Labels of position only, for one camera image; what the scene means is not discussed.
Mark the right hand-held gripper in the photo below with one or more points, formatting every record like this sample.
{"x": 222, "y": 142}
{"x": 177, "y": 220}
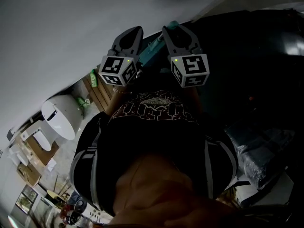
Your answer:
{"x": 192, "y": 68}

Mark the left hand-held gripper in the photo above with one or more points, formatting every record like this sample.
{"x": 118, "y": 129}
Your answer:
{"x": 114, "y": 68}

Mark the teal mop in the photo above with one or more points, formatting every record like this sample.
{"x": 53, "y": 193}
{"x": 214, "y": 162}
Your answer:
{"x": 148, "y": 53}

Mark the person's left forearm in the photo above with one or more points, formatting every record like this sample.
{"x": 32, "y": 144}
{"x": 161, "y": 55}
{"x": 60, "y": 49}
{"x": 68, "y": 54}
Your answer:
{"x": 115, "y": 102}

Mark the person's right forearm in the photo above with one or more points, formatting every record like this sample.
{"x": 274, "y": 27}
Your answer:
{"x": 192, "y": 98}

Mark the wooden slat platform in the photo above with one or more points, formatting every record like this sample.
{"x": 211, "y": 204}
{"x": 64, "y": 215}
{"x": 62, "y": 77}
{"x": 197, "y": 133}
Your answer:
{"x": 101, "y": 96}

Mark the green spray bottle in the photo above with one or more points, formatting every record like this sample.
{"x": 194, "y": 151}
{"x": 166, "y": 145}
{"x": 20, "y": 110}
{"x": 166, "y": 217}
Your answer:
{"x": 82, "y": 102}

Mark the person's black printed shirt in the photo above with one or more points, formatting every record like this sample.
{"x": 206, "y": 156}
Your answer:
{"x": 154, "y": 136}

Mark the white oval toilet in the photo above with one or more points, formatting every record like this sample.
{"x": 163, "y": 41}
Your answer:
{"x": 63, "y": 117}

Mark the white toilet with seat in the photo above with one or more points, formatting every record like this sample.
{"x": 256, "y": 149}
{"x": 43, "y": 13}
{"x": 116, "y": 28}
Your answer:
{"x": 42, "y": 140}

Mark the plastic-wrapped dark bundle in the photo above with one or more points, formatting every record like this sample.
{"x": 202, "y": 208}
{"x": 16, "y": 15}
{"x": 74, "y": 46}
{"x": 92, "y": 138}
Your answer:
{"x": 259, "y": 151}

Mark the brown cardboard sheet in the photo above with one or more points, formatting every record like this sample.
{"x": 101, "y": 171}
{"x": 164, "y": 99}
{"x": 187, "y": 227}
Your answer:
{"x": 41, "y": 154}

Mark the white paper sheet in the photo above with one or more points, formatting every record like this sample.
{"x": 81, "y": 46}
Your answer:
{"x": 51, "y": 165}

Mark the person's neck and chin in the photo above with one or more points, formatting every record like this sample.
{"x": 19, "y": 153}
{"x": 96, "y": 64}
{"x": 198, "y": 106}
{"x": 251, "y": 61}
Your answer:
{"x": 152, "y": 196}

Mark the brown cardboard box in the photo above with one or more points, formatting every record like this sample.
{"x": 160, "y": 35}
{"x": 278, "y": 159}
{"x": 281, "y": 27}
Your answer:
{"x": 28, "y": 174}

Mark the round wooden stool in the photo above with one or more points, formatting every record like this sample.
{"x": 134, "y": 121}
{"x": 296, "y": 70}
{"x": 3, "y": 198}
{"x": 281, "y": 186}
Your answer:
{"x": 53, "y": 196}

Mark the clutter of tools and bottles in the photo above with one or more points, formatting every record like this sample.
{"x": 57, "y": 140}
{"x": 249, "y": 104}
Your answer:
{"x": 76, "y": 205}

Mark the white table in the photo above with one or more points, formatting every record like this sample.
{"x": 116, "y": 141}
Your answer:
{"x": 95, "y": 215}

